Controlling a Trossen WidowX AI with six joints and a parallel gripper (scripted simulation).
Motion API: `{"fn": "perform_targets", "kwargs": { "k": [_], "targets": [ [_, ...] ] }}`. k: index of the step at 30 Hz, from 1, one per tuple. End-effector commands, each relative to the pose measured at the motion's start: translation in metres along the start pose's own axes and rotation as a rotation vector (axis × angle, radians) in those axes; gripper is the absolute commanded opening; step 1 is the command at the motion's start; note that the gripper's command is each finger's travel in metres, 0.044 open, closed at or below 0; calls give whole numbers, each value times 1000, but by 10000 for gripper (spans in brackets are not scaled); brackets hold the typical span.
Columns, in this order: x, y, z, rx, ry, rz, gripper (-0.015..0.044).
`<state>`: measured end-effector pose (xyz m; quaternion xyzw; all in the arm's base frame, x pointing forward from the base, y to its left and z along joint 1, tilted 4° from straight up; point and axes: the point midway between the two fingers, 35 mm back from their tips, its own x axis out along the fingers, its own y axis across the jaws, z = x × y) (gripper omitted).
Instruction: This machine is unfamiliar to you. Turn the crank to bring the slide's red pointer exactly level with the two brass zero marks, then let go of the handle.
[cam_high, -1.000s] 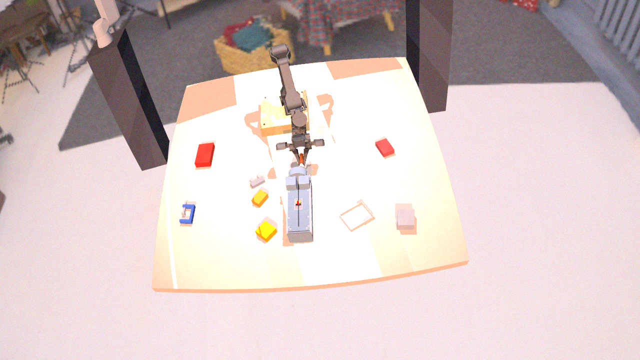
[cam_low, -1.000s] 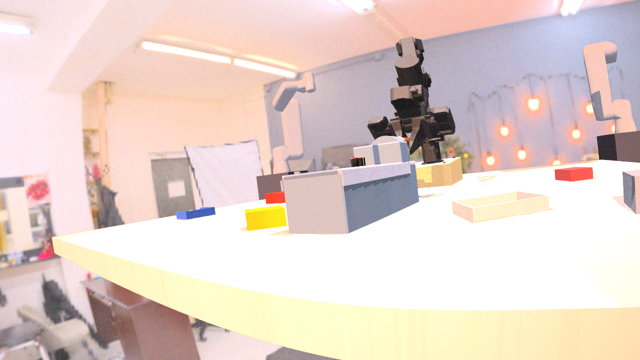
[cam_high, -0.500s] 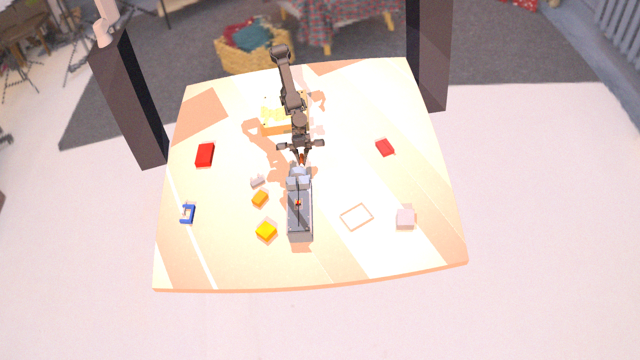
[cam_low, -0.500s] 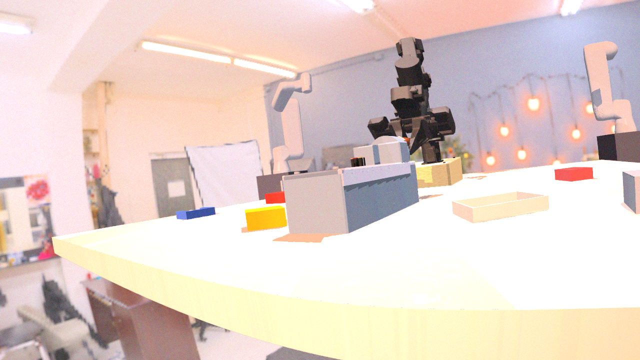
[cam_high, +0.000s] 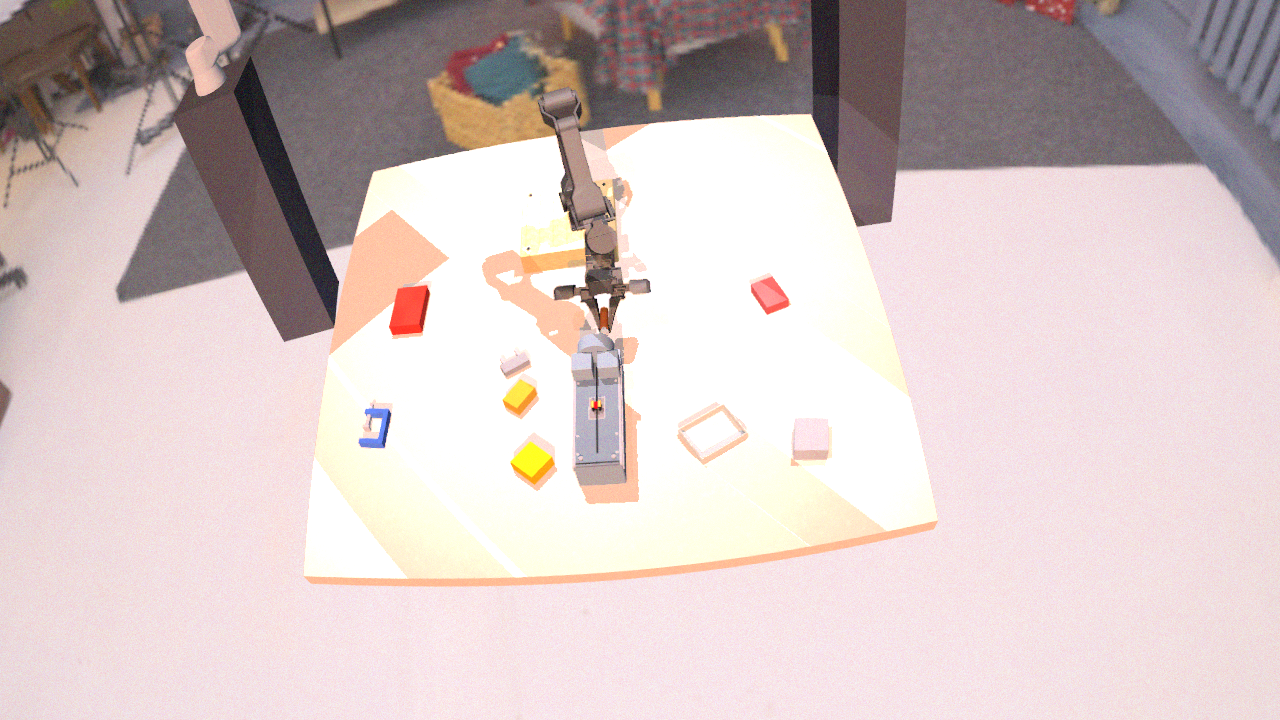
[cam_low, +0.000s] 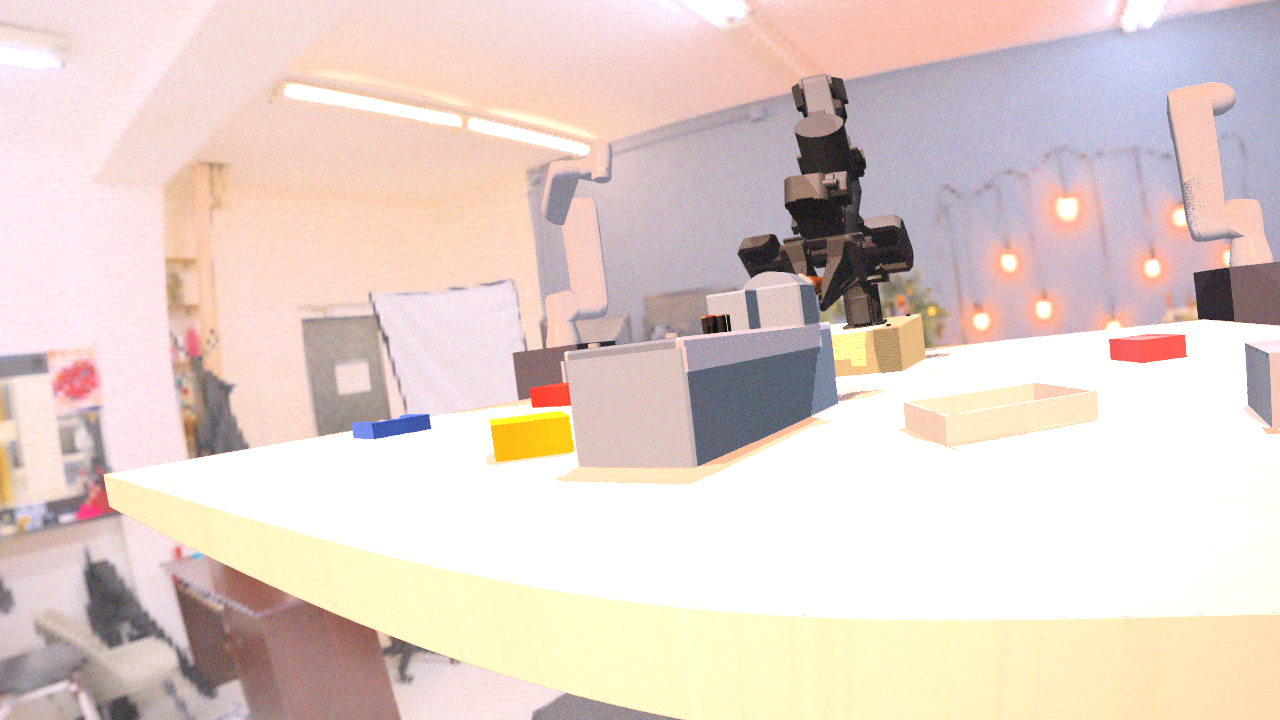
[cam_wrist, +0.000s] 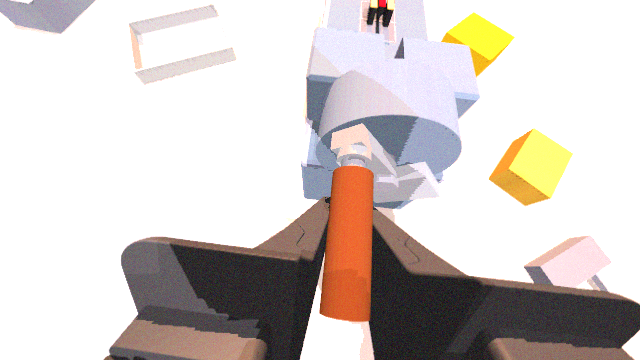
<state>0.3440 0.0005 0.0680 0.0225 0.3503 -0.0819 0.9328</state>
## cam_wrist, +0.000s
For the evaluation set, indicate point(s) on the yellow cube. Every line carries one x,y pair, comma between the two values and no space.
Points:
531,168

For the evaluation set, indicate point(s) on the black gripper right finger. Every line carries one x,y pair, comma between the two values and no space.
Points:
424,308

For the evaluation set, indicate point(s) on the yellow rectangular block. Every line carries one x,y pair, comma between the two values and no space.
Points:
485,40

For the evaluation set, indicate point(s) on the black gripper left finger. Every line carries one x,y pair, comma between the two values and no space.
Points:
274,282

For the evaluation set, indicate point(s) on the cream shallow open tray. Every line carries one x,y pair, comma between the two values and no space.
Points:
179,42

